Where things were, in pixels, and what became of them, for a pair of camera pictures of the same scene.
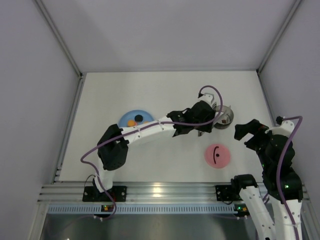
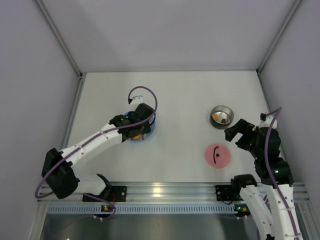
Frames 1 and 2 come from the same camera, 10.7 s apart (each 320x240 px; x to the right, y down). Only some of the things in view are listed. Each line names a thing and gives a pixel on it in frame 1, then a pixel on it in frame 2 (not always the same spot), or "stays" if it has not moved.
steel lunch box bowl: x=225 y=117 stays
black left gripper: x=206 y=124 → x=141 y=130
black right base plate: x=227 y=193 stays
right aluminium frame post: x=291 y=12 stays
